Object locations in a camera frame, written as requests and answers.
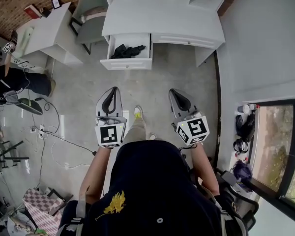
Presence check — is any grey backpack strap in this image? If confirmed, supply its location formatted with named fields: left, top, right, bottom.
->
left=72, top=192, right=87, bottom=227

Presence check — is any white jar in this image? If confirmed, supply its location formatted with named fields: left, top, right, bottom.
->
left=236, top=103, right=258, bottom=114

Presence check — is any black folding stand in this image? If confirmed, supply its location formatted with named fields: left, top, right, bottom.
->
left=0, top=140, right=30, bottom=170

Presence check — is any pink chair cushion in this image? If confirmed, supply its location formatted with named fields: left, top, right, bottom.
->
left=82, top=6, right=107, bottom=22

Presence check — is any green seat stool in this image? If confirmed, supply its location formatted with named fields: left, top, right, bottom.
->
left=18, top=97, right=44, bottom=116

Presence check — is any pink checkered bag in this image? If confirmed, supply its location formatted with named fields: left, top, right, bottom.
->
left=22, top=186, right=67, bottom=236

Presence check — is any black floor cable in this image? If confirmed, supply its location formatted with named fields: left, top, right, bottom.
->
left=30, top=101, right=97, bottom=157

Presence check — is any white desk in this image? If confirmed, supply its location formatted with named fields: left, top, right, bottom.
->
left=101, top=0, right=226, bottom=67

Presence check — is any black framed window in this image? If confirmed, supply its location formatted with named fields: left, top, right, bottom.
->
left=248, top=97, right=295, bottom=207

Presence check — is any person's beige trouser leg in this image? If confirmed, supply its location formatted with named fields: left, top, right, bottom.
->
left=122, top=118, right=147, bottom=145

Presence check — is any person's left forearm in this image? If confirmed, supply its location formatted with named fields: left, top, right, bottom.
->
left=79, top=145, right=118, bottom=205

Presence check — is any white closed desk drawer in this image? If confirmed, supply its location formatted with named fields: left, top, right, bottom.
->
left=152, top=32, right=217, bottom=50

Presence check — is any red book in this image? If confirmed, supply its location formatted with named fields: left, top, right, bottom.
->
left=24, top=4, right=41, bottom=20

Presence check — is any black umbrella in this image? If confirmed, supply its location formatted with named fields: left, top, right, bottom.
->
left=110, top=43, right=147, bottom=59

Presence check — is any black office chair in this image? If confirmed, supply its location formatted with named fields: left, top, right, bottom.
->
left=215, top=168, right=261, bottom=232

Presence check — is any black strap bundle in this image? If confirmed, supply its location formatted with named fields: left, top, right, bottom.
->
left=233, top=137, right=249, bottom=155

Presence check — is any grey green armchair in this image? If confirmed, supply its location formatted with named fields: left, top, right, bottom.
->
left=69, top=0, right=109, bottom=56

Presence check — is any person's dark navy shirt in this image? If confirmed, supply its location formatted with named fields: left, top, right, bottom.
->
left=58, top=140, right=247, bottom=236

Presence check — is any white power strip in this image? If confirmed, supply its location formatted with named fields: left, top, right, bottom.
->
left=37, top=124, right=46, bottom=140

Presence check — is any black bag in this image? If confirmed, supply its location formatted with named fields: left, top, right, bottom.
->
left=235, top=111, right=257, bottom=143

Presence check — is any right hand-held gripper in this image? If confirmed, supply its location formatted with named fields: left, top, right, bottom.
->
left=168, top=88, right=210, bottom=147

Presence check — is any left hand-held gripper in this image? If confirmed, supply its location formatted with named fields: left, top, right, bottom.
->
left=94, top=87, right=128, bottom=148

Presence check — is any purple bag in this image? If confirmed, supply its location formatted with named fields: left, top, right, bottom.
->
left=233, top=160, right=253, bottom=182

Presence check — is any person's right forearm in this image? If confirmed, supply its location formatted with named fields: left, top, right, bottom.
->
left=189, top=143, right=221, bottom=196

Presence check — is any white side cabinet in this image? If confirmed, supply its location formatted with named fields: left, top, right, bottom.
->
left=15, top=1, right=85, bottom=65

